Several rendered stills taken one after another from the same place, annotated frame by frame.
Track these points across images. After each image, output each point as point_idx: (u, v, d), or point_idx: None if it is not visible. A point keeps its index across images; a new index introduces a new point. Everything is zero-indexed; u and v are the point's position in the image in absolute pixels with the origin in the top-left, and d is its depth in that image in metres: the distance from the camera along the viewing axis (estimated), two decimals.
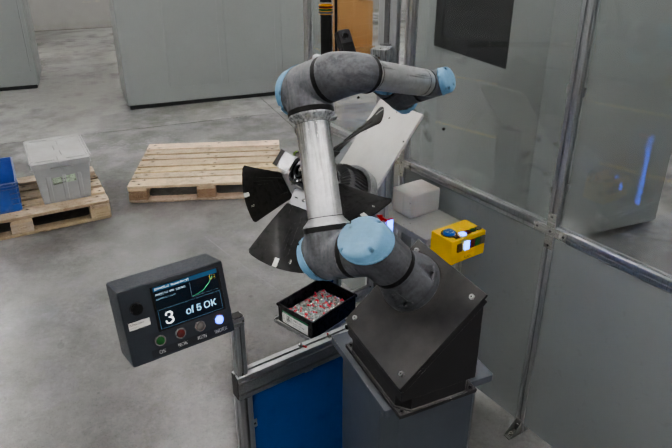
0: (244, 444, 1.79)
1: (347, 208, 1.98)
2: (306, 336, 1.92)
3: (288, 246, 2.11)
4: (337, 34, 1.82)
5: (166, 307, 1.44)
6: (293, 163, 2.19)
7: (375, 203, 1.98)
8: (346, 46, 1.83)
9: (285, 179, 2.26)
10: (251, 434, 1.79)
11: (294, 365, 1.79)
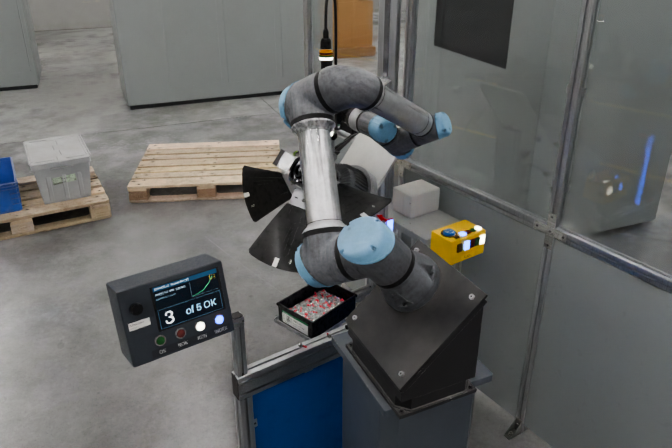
0: (244, 444, 1.79)
1: (347, 208, 1.98)
2: (306, 336, 1.92)
3: (288, 246, 2.11)
4: None
5: (166, 307, 1.44)
6: (293, 163, 2.19)
7: (375, 203, 1.98)
8: None
9: (285, 179, 2.26)
10: (251, 434, 1.79)
11: (294, 365, 1.79)
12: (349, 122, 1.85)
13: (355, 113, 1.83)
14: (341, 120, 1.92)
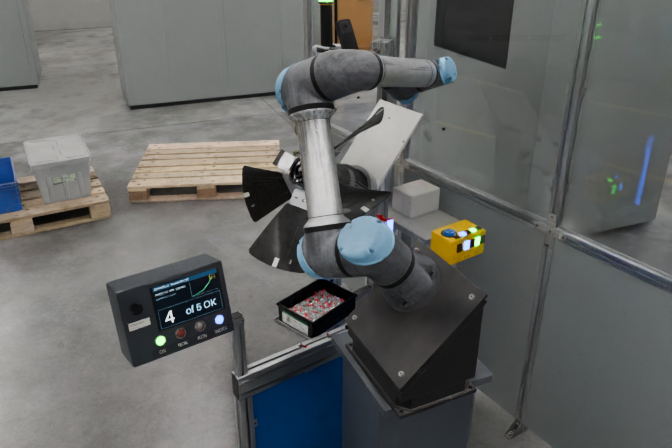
0: (244, 444, 1.79)
1: (347, 203, 1.97)
2: (306, 336, 1.92)
3: (288, 246, 2.11)
4: (337, 24, 1.81)
5: (166, 307, 1.44)
6: (293, 163, 2.19)
7: (375, 197, 1.97)
8: (347, 36, 1.82)
9: (285, 179, 2.26)
10: (251, 434, 1.79)
11: (294, 365, 1.79)
12: None
13: None
14: None
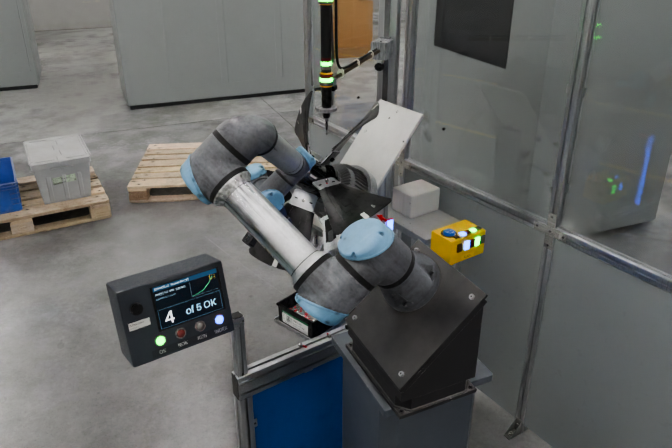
0: (244, 444, 1.79)
1: None
2: (306, 336, 1.92)
3: None
4: (250, 243, 1.97)
5: (166, 307, 1.44)
6: None
7: None
8: None
9: (307, 148, 2.25)
10: (251, 434, 1.79)
11: (294, 365, 1.79)
12: None
13: None
14: None
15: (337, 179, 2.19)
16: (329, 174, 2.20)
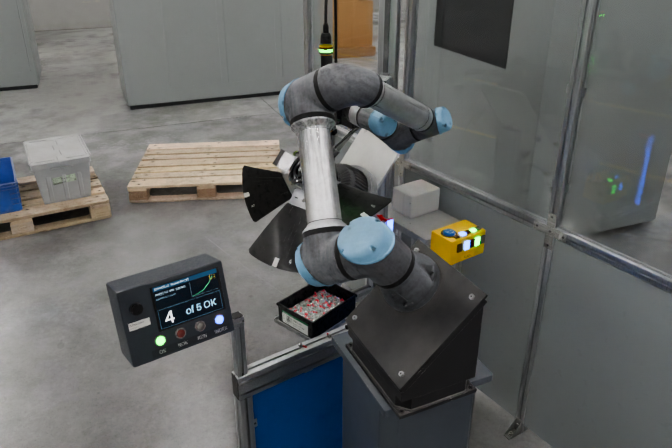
0: (244, 444, 1.79)
1: (277, 241, 2.12)
2: (306, 336, 1.92)
3: (259, 196, 2.35)
4: None
5: (166, 307, 1.44)
6: None
7: (294, 261, 2.10)
8: None
9: None
10: (251, 434, 1.79)
11: (294, 365, 1.79)
12: (349, 116, 1.84)
13: (355, 107, 1.83)
14: (341, 115, 1.92)
15: (337, 179, 2.19)
16: None
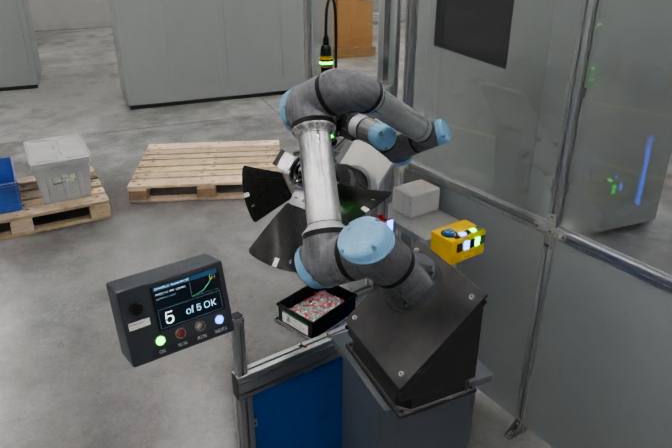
0: (244, 444, 1.79)
1: (277, 241, 2.12)
2: (306, 336, 1.92)
3: (259, 196, 2.35)
4: None
5: (166, 307, 1.44)
6: None
7: (294, 261, 2.10)
8: None
9: None
10: (251, 434, 1.79)
11: (294, 365, 1.79)
12: (349, 129, 1.86)
13: (355, 120, 1.84)
14: (341, 127, 1.93)
15: (337, 179, 2.19)
16: None
